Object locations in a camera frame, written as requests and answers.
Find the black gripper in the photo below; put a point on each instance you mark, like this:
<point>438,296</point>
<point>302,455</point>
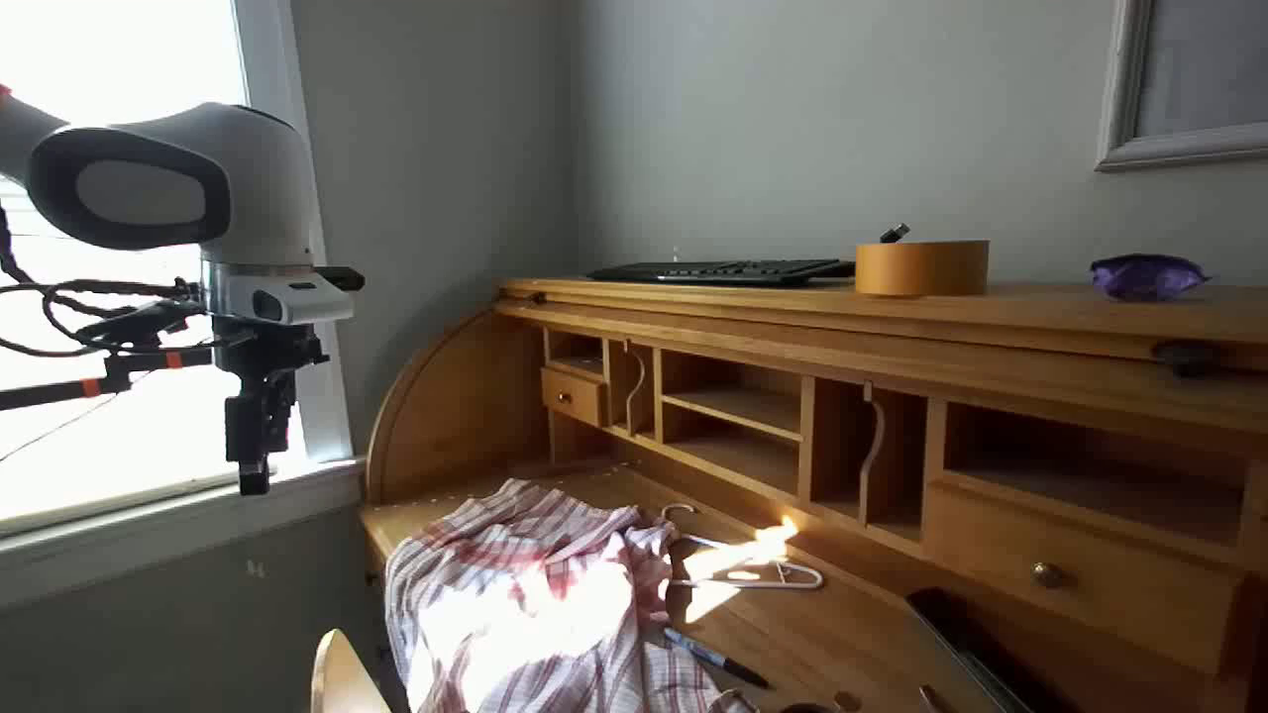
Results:
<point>263,378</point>

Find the red white checked cloth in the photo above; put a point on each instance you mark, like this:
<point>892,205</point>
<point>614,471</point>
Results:
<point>528,597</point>

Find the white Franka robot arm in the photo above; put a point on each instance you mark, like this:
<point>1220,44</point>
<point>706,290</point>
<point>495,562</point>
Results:
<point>253,171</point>

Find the wooden chair back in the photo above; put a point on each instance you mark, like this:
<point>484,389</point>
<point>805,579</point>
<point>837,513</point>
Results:
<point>344,677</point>

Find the wooden desk drawer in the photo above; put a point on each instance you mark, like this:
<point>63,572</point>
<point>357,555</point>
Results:
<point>1096,579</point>
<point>574,399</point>

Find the black marker pen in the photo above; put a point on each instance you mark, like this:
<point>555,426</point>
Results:
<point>717,658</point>

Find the black computer keyboard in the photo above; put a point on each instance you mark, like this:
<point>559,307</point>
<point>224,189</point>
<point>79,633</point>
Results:
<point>720,270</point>

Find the wooden roll-top desk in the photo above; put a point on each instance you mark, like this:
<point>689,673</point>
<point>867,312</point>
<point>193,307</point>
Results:
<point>846,341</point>

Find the round orange tape roll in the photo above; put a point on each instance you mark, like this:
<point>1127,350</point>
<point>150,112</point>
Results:
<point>923,266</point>

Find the black flat object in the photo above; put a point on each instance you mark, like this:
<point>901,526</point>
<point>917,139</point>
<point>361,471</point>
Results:
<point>974,649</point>

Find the brass drawer knob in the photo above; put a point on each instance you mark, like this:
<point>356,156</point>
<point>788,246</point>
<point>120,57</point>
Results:
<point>1052,572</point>

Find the small purple object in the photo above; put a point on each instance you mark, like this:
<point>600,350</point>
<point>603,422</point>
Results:
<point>1146,275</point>

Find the white framed wall picture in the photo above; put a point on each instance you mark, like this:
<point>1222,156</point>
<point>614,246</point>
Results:
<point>1122,94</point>

